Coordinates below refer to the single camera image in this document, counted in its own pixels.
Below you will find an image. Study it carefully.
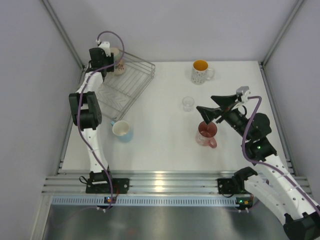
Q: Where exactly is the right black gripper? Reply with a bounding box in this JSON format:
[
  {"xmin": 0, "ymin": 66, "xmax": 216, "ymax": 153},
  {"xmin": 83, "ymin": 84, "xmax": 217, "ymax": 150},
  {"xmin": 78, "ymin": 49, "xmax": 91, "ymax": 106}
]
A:
[{"xmin": 196, "ymin": 94, "xmax": 252, "ymax": 141}]

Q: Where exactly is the right aluminium frame post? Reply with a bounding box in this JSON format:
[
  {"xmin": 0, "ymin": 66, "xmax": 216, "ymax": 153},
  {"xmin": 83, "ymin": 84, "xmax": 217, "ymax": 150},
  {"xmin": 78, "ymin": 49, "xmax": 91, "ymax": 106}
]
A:
[{"xmin": 259, "ymin": 0, "xmax": 307, "ymax": 70}]

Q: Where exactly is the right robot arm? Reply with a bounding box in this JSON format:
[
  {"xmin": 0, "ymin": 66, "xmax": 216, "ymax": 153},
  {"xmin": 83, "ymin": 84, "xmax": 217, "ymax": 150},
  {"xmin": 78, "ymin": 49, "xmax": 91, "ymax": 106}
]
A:
[{"xmin": 196, "ymin": 94, "xmax": 320, "ymax": 240}]

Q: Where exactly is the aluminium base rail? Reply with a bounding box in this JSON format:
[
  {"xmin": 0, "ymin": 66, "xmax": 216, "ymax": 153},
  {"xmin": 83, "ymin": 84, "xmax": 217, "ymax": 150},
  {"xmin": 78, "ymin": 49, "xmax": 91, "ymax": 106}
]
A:
[{"xmin": 41, "ymin": 170, "xmax": 234, "ymax": 197}]

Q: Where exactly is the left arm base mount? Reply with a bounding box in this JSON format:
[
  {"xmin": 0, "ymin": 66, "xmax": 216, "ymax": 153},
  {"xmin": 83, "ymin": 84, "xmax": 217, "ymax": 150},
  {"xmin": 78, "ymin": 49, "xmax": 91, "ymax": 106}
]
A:
[{"xmin": 79, "ymin": 171, "xmax": 130, "ymax": 194}]

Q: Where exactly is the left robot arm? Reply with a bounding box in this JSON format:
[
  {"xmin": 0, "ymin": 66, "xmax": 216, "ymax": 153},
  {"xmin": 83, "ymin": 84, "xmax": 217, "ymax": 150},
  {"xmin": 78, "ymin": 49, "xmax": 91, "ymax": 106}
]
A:
[{"xmin": 68, "ymin": 47, "xmax": 114, "ymax": 193}]

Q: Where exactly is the clear glass cup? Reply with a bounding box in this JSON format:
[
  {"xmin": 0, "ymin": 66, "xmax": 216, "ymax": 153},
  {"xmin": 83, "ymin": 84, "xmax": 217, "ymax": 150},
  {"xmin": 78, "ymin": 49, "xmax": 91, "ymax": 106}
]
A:
[{"xmin": 182, "ymin": 96, "xmax": 195, "ymax": 112}]

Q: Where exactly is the beige ceramic mug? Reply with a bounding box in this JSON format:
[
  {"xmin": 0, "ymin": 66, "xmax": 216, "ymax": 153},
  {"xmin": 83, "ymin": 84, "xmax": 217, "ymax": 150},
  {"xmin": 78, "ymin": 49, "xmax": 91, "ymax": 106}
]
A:
[{"xmin": 110, "ymin": 47, "xmax": 126, "ymax": 76}]

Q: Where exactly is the aluminium frame post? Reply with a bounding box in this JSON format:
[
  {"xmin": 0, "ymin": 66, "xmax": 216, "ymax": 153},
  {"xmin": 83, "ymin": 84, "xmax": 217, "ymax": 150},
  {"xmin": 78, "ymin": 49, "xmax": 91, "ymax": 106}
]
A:
[
  {"xmin": 40, "ymin": 0, "xmax": 85, "ymax": 70},
  {"xmin": 259, "ymin": 0, "xmax": 307, "ymax": 70}
]

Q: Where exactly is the wire dish rack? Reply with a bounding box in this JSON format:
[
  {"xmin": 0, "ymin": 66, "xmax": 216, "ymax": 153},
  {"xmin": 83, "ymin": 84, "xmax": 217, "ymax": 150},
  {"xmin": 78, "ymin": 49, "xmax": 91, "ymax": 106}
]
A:
[{"xmin": 96, "ymin": 52, "xmax": 156, "ymax": 122}]

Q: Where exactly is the perforated cable tray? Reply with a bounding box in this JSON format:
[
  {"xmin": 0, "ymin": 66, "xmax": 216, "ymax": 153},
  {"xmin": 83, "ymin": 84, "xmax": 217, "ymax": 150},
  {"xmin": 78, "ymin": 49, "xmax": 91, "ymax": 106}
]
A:
[{"xmin": 51, "ymin": 195, "xmax": 241, "ymax": 207}]

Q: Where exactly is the pink cartoon mug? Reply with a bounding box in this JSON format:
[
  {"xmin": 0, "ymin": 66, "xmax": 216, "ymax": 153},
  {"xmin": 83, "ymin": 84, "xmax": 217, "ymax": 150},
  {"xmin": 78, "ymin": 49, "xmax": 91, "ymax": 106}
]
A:
[{"xmin": 195, "ymin": 121, "xmax": 218, "ymax": 149}]

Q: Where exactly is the white mug orange inside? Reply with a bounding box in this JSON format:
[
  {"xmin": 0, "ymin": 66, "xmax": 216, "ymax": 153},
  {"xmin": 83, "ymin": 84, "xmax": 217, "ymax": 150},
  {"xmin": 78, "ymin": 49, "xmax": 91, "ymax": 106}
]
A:
[{"xmin": 191, "ymin": 59, "xmax": 215, "ymax": 85}]

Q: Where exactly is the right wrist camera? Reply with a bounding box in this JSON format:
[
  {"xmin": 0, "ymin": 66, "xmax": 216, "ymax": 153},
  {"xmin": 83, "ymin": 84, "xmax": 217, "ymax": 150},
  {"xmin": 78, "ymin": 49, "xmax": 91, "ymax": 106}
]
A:
[{"xmin": 236, "ymin": 86, "xmax": 251, "ymax": 103}]

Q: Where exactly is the left aluminium frame post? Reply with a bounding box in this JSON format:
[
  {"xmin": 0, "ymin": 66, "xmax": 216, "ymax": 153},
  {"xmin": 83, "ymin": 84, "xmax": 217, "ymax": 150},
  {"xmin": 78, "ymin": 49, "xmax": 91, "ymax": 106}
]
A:
[{"xmin": 40, "ymin": 0, "xmax": 85, "ymax": 70}]

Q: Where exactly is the light blue mug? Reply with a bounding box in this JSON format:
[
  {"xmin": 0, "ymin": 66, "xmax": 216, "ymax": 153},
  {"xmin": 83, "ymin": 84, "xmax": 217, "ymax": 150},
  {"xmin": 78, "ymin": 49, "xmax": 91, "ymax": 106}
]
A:
[{"xmin": 110, "ymin": 120, "xmax": 133, "ymax": 143}]

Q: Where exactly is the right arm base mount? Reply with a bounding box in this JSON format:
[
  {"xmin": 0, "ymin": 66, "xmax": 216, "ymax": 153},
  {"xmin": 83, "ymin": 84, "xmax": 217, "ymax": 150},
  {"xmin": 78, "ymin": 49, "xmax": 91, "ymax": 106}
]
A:
[{"xmin": 217, "ymin": 167, "xmax": 258, "ymax": 198}]

